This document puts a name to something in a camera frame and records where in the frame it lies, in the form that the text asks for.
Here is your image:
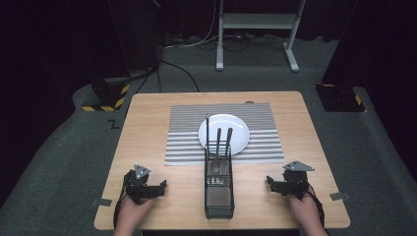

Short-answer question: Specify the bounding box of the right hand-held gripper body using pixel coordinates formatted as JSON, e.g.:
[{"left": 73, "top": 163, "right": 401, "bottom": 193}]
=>
[{"left": 278, "top": 160, "right": 315, "bottom": 201}]

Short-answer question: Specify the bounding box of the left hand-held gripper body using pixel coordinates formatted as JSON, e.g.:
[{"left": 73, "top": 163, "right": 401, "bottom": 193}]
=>
[{"left": 124, "top": 163, "right": 160, "bottom": 206}]

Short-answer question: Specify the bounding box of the black wire cutlery caddy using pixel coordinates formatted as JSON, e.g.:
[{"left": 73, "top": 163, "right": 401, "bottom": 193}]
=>
[{"left": 204, "top": 141, "right": 236, "bottom": 220}]

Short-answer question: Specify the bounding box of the person's left hand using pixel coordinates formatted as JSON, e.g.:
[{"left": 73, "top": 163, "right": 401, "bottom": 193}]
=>
[{"left": 114, "top": 196, "right": 155, "bottom": 232}]

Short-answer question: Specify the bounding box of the person's right hand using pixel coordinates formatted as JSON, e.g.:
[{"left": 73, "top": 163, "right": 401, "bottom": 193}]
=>
[{"left": 288, "top": 193, "right": 321, "bottom": 230}]

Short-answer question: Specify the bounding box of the grey tape piece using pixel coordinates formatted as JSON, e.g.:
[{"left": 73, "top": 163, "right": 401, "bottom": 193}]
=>
[
  {"left": 91, "top": 198, "right": 113, "bottom": 207},
  {"left": 328, "top": 191, "right": 351, "bottom": 202}
]

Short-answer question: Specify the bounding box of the grey striped placemat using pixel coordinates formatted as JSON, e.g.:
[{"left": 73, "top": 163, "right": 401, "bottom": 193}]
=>
[{"left": 164, "top": 102, "right": 285, "bottom": 166}]

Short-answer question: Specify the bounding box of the white round plate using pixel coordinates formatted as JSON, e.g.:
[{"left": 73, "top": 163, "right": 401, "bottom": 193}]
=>
[{"left": 198, "top": 113, "right": 251, "bottom": 156}]

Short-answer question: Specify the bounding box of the black base with hazard stripes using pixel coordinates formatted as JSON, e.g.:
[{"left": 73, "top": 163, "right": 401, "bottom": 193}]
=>
[
  {"left": 314, "top": 83, "right": 367, "bottom": 113},
  {"left": 82, "top": 77, "right": 131, "bottom": 112}
]

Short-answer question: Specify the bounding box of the dark upright panel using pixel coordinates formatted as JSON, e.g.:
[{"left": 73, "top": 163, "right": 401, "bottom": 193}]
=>
[{"left": 107, "top": 0, "right": 162, "bottom": 72}]

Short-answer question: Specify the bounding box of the left hand-held gripper black cable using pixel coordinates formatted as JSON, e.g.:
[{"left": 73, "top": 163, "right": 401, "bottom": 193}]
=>
[{"left": 112, "top": 173, "right": 130, "bottom": 229}]

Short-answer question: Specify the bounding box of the hand-held gripper black cable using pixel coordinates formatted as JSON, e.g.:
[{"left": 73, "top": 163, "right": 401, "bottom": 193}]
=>
[
  {"left": 112, "top": 173, "right": 130, "bottom": 229},
  {"left": 306, "top": 183, "right": 327, "bottom": 228}
]

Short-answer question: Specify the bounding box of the right hand-held gripper black cable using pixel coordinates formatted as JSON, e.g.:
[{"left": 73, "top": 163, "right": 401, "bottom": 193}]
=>
[{"left": 306, "top": 183, "right": 327, "bottom": 228}]

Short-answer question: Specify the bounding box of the black floor cable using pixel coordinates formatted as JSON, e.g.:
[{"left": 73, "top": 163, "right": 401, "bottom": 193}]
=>
[{"left": 159, "top": 59, "right": 201, "bottom": 93}]

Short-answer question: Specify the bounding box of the bundle of floor cables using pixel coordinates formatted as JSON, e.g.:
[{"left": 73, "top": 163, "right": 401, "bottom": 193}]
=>
[{"left": 221, "top": 32, "right": 287, "bottom": 53}]

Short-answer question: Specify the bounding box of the white floor cable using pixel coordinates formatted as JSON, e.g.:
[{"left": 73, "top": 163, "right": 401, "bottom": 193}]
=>
[{"left": 162, "top": 0, "right": 221, "bottom": 51}]

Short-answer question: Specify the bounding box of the white metal stand frame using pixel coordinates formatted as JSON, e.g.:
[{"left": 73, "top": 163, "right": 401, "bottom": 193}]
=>
[{"left": 215, "top": 0, "right": 308, "bottom": 73}]

